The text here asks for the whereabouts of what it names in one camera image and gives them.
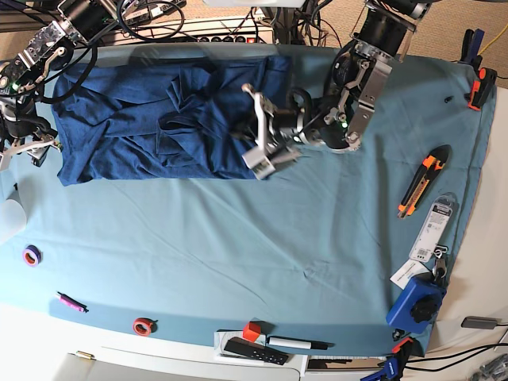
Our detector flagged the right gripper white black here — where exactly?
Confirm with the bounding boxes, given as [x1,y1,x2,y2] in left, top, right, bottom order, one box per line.
[1,134,63,171]

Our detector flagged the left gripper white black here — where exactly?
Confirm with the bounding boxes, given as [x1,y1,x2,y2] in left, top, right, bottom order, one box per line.
[229,83,306,180]

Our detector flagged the dark blue t-shirt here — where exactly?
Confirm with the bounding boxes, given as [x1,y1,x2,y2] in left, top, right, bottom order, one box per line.
[52,55,292,186]

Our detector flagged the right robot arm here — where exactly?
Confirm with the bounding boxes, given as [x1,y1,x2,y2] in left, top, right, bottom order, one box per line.
[1,1,117,171]

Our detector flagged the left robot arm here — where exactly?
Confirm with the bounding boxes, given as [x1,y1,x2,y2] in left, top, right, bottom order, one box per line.
[232,1,431,180]

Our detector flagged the white paper roll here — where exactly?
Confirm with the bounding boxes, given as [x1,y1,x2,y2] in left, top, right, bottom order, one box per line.
[0,199,27,244]

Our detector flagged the purple tape roll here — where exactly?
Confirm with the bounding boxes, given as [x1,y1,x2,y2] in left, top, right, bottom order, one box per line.
[22,245,42,267]

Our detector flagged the light blue table cloth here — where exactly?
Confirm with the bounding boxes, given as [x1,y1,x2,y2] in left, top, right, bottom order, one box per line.
[1,56,497,356]

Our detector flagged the pink marker pen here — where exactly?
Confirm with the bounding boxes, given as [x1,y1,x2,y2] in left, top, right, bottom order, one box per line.
[56,292,88,313]

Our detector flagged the orange black utility knife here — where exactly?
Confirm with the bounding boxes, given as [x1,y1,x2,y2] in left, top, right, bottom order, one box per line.
[398,144,452,218]

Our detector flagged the red cube block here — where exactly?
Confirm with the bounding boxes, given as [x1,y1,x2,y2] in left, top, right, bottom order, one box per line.
[242,321,262,343]

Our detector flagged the white book under remote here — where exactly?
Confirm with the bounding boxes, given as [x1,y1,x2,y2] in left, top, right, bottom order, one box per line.
[214,330,310,375]

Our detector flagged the white packaged item blister card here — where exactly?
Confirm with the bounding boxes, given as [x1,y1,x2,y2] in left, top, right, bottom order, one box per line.
[409,192,456,263]

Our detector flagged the red tape roll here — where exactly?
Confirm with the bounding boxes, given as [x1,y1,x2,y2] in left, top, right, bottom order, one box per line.
[133,317,158,337]

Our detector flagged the white black marker pen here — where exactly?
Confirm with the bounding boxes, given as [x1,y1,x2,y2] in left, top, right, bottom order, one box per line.
[266,336,333,351]

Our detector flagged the white paper card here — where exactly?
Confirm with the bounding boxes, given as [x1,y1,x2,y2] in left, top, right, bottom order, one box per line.
[390,260,429,290]

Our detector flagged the black remote control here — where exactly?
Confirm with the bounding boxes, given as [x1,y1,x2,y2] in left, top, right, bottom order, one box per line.
[225,337,290,365]

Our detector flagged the metal carabiner keys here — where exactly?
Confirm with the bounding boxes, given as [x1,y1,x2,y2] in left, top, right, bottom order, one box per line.
[433,244,448,287]

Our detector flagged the orange black clamp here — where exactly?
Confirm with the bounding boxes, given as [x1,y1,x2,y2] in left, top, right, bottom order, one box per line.
[468,67,498,111]
[391,337,414,354]

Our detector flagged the blue spring clamp top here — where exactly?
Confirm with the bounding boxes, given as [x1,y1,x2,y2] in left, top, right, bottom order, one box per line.
[459,29,485,65]

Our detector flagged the blue box black knob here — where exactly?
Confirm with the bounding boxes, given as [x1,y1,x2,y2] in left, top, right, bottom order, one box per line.
[386,275,446,334]

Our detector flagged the orange black lower clamp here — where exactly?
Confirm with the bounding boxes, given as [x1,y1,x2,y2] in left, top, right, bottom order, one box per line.
[391,337,414,354]

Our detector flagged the blue black clamp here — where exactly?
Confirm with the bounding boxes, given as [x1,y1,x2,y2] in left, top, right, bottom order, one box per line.
[360,357,405,381]

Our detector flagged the grey adapter box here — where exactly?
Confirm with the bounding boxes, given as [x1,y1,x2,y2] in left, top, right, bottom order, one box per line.
[461,316,498,330]

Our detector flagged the white power strip red switch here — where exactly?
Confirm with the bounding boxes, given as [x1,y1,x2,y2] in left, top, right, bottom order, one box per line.
[156,33,275,45]

